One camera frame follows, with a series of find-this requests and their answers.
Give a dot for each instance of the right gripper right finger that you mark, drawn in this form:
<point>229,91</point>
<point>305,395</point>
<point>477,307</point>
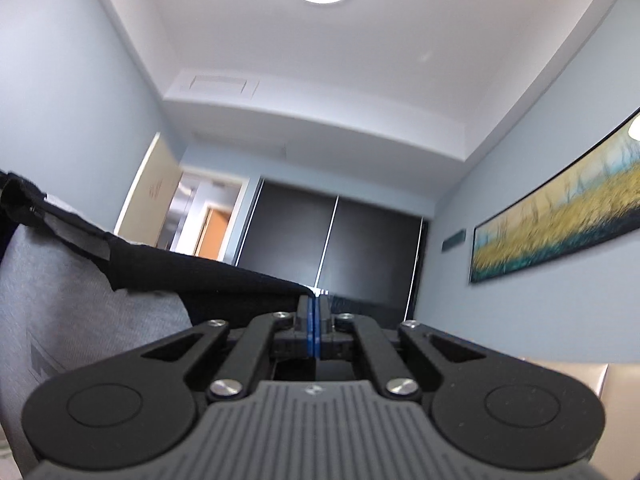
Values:
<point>359,340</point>

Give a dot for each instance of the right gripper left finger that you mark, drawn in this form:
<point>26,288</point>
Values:
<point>269,338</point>

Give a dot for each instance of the grey and black raglan shirt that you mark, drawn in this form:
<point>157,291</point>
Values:
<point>73,294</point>

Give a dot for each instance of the black sliding wardrobe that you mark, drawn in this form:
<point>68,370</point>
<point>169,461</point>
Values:
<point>366,258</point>

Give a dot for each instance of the orange wooden door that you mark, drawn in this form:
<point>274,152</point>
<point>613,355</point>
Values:
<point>212,233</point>

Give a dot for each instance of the cream room door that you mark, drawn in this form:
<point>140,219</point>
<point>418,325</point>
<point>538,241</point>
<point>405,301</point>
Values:
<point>147,203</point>

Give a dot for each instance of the framed landscape painting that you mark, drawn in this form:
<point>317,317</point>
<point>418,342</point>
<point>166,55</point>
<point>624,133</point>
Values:
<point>591,201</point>

